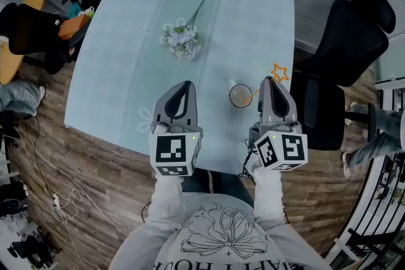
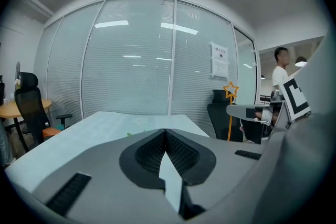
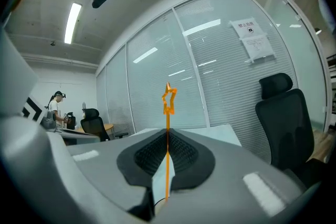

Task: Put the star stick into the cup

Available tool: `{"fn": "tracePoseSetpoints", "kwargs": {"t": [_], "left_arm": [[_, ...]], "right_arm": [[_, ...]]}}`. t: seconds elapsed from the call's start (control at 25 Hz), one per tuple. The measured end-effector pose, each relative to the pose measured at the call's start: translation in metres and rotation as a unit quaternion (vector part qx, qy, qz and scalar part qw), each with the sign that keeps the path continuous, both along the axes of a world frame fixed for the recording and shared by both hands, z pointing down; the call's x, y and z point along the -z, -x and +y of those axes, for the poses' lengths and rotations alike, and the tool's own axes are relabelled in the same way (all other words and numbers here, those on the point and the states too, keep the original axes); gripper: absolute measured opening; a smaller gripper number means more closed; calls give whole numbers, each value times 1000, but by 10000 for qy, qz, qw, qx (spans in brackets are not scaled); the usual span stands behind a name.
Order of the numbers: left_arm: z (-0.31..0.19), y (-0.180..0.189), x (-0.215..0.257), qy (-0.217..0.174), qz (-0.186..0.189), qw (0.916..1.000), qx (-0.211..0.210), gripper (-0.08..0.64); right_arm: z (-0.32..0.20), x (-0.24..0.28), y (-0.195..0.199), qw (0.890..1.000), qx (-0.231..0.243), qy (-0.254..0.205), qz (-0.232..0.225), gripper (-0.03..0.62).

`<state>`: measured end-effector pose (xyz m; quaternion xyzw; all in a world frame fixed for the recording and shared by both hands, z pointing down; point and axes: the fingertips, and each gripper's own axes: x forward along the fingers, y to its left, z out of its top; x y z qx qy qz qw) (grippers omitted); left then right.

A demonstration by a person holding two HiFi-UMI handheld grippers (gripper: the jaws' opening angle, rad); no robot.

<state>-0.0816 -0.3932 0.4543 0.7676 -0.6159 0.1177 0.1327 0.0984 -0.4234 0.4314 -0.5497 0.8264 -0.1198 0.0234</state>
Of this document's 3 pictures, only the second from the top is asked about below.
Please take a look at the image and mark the orange star wand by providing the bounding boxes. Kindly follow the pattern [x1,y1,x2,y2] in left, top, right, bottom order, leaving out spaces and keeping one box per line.
[223,81,240,142]

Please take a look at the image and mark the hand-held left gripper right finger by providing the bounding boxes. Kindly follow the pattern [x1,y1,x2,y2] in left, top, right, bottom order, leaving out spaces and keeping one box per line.
[164,127,336,224]

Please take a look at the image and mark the table with pale blue cloth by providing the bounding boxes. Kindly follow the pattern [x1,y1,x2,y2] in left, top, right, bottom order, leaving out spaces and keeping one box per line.
[4,111,211,187]

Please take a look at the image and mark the black office chair with headrest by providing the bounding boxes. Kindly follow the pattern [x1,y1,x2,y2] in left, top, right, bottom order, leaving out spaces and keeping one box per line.
[14,72,73,153]

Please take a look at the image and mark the orange bag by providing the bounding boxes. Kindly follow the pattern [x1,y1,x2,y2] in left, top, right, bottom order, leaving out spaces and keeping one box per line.
[41,127,63,140]

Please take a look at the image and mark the frosted glass door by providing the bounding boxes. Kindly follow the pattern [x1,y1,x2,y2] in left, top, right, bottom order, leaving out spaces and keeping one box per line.
[233,26,257,106]

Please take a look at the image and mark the round wooden table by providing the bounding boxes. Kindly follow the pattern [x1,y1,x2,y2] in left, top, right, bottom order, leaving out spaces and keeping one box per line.
[0,99,53,152]

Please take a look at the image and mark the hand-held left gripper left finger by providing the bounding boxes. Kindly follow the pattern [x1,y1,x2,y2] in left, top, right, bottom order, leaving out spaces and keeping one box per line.
[4,128,184,224]

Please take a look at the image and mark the black high-back office chair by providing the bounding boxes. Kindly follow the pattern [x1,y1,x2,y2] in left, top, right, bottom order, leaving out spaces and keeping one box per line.
[206,89,263,144]

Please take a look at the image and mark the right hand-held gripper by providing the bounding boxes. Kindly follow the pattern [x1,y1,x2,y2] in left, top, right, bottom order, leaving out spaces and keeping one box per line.
[226,30,336,130]

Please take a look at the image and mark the white paper wall notice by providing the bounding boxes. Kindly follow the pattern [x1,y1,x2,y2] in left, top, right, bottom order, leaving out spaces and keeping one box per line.
[208,41,230,81]

